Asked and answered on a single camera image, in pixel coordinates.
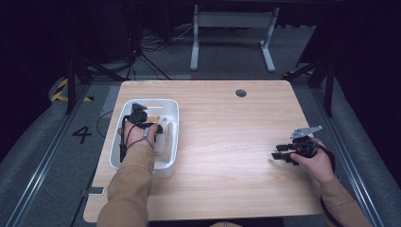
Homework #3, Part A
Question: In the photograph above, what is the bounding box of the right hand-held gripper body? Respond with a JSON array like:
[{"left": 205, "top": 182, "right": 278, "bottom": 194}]
[{"left": 288, "top": 125, "right": 323, "bottom": 159}]

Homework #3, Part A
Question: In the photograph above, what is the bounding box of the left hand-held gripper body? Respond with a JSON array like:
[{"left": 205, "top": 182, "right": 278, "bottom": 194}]
[{"left": 127, "top": 101, "right": 149, "bottom": 125}]

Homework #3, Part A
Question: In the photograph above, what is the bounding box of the white plastic bin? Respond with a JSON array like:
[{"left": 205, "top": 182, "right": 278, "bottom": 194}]
[{"left": 109, "top": 98, "right": 181, "bottom": 178}]

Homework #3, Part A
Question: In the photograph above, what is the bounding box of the person's left hand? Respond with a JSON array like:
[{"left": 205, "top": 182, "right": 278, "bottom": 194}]
[{"left": 117, "top": 121, "right": 159, "bottom": 149}]

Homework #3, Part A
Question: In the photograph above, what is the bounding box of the person's right hand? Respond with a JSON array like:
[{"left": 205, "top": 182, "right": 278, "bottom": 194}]
[{"left": 289, "top": 135, "right": 337, "bottom": 187}]

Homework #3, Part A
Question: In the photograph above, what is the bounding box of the black metal stand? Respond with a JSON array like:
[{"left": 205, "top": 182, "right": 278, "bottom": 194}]
[
  {"left": 64, "top": 53, "right": 127, "bottom": 115},
  {"left": 283, "top": 56, "right": 336, "bottom": 118}
]

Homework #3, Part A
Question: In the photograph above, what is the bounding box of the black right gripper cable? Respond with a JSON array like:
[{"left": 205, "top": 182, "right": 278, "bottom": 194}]
[{"left": 310, "top": 140, "right": 346, "bottom": 227}]

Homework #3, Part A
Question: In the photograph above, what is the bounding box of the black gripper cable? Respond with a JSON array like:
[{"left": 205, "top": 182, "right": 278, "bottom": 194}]
[
  {"left": 118, "top": 114, "right": 156, "bottom": 164},
  {"left": 310, "top": 140, "right": 346, "bottom": 227}
]

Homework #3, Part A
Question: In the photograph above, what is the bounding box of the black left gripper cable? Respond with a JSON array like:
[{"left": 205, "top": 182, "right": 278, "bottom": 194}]
[{"left": 118, "top": 114, "right": 156, "bottom": 164}]

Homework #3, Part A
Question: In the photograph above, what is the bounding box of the thin black floor cable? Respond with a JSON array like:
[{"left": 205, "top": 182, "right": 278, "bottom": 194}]
[{"left": 96, "top": 109, "right": 115, "bottom": 139}]

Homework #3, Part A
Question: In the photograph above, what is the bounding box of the metal floor rail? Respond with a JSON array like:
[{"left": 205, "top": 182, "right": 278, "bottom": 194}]
[
  {"left": 310, "top": 87, "right": 386, "bottom": 227},
  {"left": 4, "top": 84, "right": 93, "bottom": 227}
]

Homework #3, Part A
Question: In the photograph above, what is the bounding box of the bundle of floor cables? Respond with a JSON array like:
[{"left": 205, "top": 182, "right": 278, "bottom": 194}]
[{"left": 126, "top": 24, "right": 195, "bottom": 81}]

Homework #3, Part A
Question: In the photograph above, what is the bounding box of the grey table bracket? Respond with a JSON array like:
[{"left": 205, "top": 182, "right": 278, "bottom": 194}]
[{"left": 78, "top": 186, "right": 106, "bottom": 198}]

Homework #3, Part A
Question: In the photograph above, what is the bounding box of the white metal desk frame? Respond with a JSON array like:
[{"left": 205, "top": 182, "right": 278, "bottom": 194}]
[{"left": 189, "top": 4, "right": 281, "bottom": 73}]

